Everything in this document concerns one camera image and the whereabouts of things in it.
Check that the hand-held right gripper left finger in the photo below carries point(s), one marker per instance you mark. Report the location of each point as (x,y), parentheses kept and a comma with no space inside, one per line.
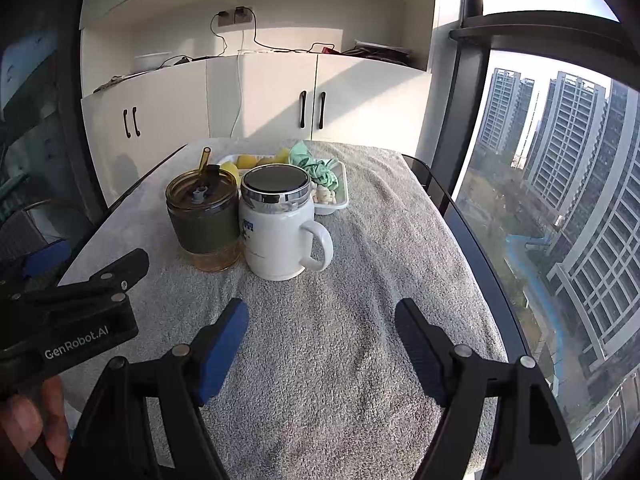
(225,350)

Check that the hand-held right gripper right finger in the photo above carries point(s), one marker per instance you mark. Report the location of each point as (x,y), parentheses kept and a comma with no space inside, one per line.
(420,350)

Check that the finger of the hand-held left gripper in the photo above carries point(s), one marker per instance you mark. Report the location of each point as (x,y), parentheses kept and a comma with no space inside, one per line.
(100,285)
(45,257)

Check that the white plastic tray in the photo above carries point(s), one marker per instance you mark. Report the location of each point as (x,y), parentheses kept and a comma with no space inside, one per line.
(330,208)

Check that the large yellow wedge sponge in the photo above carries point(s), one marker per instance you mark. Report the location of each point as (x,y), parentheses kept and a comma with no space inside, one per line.
(229,169)

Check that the white chenille scrunchie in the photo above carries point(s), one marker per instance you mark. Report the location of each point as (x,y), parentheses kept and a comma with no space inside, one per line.
(324,195)

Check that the round yellow sponge ball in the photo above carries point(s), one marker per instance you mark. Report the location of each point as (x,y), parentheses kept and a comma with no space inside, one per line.
(246,161)

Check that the small yellow wedge sponge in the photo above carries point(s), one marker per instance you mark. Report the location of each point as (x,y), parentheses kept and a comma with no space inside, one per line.
(281,155)

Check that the green knotted cloth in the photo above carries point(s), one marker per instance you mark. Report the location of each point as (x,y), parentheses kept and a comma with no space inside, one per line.
(305,157)

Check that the person's left hand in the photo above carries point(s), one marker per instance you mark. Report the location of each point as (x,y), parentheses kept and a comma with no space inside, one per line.
(20,420)

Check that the grey towel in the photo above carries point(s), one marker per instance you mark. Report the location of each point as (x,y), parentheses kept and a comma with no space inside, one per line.
(350,270)

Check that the white mug with chrome lid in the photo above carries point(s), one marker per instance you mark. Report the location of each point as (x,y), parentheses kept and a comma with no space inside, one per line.
(275,245)

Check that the amber glass tumbler with straw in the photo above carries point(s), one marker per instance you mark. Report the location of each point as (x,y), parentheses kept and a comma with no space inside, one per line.
(205,230)

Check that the white base cabinet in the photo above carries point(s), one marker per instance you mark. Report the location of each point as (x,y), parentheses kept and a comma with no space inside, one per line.
(175,105)

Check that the white bowl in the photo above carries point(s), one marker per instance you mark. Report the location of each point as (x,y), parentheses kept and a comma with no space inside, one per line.
(152,62)

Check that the cluster of high-rise buildings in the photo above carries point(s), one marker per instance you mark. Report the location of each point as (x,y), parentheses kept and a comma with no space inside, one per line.
(565,160)

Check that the black window frame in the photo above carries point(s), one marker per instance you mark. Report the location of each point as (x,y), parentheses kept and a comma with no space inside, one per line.
(465,85)

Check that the wall power outlet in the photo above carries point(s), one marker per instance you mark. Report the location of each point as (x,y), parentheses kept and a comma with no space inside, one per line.
(235,16)

